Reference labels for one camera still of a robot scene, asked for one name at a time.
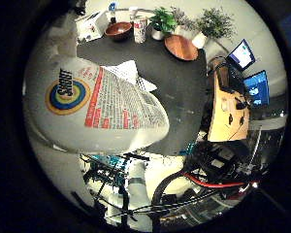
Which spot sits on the white spray bottle red trigger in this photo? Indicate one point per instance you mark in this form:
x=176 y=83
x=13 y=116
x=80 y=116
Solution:
x=97 y=106

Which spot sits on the blue capped bottle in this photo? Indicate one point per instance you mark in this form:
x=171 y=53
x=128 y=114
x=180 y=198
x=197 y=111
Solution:
x=112 y=12

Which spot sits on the white striped cloth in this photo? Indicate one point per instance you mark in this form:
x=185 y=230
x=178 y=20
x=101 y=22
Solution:
x=132 y=76

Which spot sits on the white cardboard box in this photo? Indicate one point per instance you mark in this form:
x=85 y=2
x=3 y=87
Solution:
x=92 y=27

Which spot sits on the brown wooden bowl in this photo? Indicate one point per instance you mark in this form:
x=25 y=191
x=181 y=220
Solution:
x=118 y=31

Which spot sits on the white red canister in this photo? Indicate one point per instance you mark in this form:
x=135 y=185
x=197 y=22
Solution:
x=140 y=29

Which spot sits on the green leafy potted plant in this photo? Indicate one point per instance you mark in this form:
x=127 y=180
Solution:
x=161 y=22

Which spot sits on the round wooden plate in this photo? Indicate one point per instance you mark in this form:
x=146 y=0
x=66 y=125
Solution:
x=181 y=48

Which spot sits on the lavender potted plant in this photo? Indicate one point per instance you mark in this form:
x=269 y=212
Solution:
x=182 y=21

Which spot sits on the bushy plant white pot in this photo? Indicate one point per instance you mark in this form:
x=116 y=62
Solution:
x=213 y=26

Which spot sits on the wooden desk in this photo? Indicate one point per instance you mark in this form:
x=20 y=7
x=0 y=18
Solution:
x=228 y=119

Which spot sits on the black computer mouse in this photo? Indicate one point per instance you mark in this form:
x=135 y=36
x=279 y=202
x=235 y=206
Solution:
x=231 y=119

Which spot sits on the computer monitor blue screen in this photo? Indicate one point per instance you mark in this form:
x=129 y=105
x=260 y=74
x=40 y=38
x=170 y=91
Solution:
x=258 y=88

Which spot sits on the black office chair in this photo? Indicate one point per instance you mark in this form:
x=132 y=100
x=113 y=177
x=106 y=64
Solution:
x=223 y=161

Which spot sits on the teal table frame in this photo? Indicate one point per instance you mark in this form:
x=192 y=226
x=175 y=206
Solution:
x=110 y=163

